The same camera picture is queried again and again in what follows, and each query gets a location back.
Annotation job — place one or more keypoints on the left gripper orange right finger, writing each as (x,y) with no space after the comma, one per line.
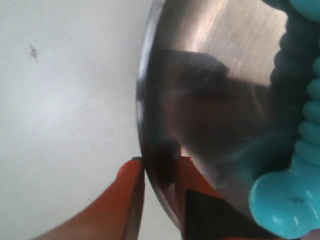
(204,215)

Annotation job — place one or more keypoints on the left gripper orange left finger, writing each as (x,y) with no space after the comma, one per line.
(115,215)

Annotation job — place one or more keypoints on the round stainless steel plate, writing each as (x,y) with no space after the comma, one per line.
(204,92)

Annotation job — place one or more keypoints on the teal toy bone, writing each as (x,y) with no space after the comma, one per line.
(287,202)

